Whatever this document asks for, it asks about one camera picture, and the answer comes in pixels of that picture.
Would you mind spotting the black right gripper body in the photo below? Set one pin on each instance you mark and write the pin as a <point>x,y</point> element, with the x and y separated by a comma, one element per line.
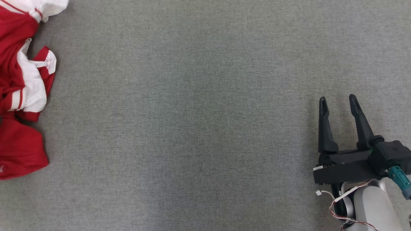
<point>350,168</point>

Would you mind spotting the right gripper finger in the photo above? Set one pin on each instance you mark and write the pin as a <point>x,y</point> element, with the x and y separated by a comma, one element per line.
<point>325,131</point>
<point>362,125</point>

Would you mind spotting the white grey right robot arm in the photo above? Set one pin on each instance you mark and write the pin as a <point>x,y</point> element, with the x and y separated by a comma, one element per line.
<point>372,208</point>

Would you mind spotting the grey fabric sofa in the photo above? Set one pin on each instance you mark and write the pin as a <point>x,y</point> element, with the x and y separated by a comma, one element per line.
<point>192,112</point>

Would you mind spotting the red white basketball jersey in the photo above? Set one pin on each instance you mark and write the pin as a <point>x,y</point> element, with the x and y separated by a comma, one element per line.
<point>13,32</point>

